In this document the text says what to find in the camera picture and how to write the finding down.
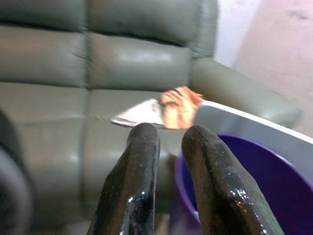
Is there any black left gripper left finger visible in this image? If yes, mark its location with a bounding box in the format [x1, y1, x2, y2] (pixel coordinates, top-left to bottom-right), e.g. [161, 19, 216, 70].
[87, 122, 161, 235]

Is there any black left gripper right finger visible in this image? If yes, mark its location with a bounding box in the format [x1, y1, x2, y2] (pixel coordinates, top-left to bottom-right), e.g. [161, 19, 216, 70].
[181, 124, 286, 235]

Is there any purple plastic rubbish bin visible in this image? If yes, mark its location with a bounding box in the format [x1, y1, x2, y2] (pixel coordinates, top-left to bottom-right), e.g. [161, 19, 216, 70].
[168, 133, 313, 235]

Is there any pale blue small chair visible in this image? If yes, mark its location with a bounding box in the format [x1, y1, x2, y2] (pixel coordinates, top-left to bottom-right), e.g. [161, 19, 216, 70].
[194, 100, 313, 178]

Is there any white triangular paper sheet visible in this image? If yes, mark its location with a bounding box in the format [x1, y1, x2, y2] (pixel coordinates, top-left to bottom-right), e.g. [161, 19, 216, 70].
[110, 98, 164, 129]

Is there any grey-green leather sofa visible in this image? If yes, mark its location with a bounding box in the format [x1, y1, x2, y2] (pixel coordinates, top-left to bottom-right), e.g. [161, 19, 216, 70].
[0, 0, 305, 225]

